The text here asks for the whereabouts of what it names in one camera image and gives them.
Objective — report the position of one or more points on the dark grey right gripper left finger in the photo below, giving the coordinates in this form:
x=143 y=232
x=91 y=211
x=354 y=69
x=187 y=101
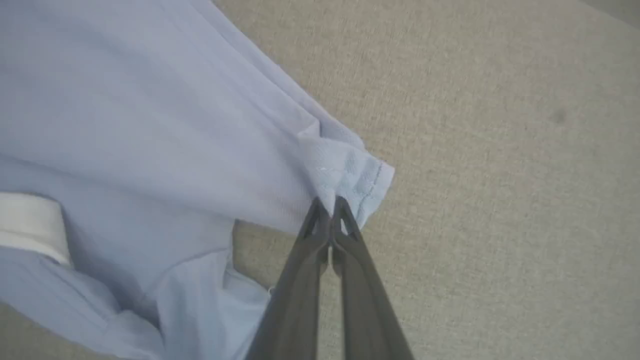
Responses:
x=300 y=300

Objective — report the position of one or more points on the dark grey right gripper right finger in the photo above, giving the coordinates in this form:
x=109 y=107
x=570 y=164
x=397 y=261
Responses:
x=365 y=310

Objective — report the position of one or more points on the light blue polo shirt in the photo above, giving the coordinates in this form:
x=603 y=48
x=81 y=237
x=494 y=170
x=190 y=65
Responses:
x=150 y=125

